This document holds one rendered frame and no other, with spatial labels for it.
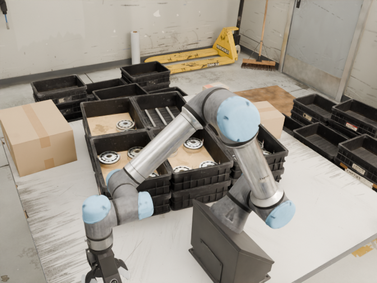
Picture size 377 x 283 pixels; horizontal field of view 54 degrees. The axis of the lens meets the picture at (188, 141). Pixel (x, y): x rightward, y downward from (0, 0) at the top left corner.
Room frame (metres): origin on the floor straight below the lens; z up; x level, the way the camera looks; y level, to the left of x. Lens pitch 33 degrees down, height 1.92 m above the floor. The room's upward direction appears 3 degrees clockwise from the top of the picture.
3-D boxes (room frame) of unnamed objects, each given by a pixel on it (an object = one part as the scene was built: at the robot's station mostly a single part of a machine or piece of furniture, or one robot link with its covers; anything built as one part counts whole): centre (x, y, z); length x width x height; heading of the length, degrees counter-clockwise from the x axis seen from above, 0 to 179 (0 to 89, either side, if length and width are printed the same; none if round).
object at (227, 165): (1.50, 0.00, 0.92); 0.40 x 0.30 x 0.02; 22
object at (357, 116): (2.58, -1.37, 0.37); 0.42 x 0.34 x 0.46; 33
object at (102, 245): (0.73, 0.24, 1.10); 0.08 x 0.08 x 0.05
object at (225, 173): (1.50, 0.00, 0.87); 0.40 x 0.30 x 0.11; 22
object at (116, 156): (1.46, 0.38, 0.86); 0.10 x 0.10 x 0.01
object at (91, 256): (0.74, 0.25, 1.02); 0.09 x 0.08 x 0.12; 33
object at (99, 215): (0.73, 0.24, 1.18); 0.09 x 0.08 x 0.11; 116
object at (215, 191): (1.50, 0.00, 0.76); 0.40 x 0.30 x 0.12; 22
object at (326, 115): (2.92, -1.15, 0.31); 0.40 x 0.30 x 0.34; 33
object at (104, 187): (1.39, 0.27, 0.92); 0.40 x 0.30 x 0.02; 22
